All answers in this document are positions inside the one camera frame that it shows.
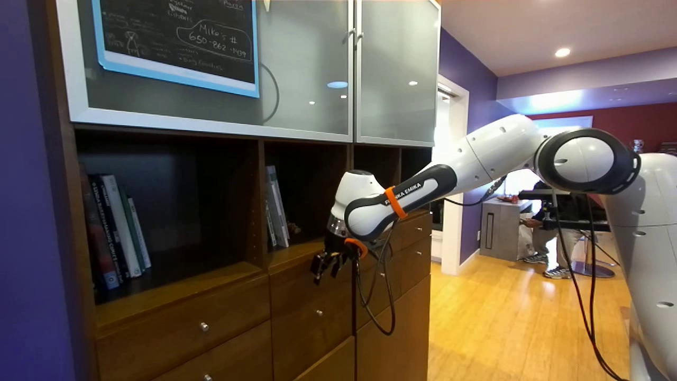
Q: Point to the wide frosted glass door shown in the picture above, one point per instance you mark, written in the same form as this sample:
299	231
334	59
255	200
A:
303	70

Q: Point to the stool with round base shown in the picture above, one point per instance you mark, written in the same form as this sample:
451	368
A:
600	266

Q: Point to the dark wooden shelf cabinet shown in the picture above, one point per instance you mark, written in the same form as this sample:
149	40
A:
234	203

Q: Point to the deep wooden drawer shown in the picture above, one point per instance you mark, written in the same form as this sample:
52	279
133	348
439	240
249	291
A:
409	281
309	339
234	360

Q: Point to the dark blue book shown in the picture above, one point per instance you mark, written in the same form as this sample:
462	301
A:
104	212

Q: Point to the wooden cabinet door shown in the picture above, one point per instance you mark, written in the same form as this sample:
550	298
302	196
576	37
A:
336	366
404	346

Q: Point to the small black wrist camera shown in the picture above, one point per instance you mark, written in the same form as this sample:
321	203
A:
356	245

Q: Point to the thin grey book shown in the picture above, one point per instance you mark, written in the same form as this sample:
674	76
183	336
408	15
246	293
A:
270	212

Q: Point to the blue framed chalkboard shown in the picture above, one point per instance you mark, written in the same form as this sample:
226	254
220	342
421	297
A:
176	34

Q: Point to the white door frame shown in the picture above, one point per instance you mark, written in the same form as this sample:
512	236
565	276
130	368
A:
455	106

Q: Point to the thin white book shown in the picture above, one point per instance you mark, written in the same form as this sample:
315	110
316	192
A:
285	224

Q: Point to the recessed ceiling light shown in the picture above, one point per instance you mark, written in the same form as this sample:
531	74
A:
564	50

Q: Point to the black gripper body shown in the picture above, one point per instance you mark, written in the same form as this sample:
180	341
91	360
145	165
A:
338	251

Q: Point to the maroon book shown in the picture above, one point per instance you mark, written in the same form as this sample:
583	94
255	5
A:
96	254

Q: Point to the black table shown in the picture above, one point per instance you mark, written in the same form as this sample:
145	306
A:
579	212

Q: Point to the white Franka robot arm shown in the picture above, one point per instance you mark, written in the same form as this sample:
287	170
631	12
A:
494	148

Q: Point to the narrow frosted glass door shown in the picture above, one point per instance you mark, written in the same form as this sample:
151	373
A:
398	70

